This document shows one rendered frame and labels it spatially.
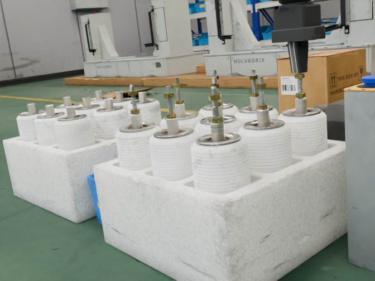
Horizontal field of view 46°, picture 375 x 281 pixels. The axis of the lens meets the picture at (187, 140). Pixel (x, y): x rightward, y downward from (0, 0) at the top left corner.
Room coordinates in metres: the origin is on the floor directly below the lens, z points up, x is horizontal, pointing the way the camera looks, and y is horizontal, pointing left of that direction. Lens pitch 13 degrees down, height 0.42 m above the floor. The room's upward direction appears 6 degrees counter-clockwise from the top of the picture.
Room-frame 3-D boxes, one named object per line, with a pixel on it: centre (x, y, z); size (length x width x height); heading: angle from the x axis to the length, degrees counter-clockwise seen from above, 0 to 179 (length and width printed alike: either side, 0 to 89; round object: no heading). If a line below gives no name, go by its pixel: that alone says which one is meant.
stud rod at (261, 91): (0.78, -0.14, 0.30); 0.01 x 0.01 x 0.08
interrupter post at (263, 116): (0.78, -0.14, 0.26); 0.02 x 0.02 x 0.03
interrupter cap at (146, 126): (0.89, 0.10, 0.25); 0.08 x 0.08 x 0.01
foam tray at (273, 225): (0.87, -0.07, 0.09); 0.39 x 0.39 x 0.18; 40
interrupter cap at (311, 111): (0.86, -0.23, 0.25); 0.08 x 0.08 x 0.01
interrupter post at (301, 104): (0.86, -0.23, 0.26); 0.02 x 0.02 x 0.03
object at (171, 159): (0.80, 0.02, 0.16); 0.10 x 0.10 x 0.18
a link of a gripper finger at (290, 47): (0.87, -0.23, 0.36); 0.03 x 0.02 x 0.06; 116
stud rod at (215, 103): (0.71, -0.05, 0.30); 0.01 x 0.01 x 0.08
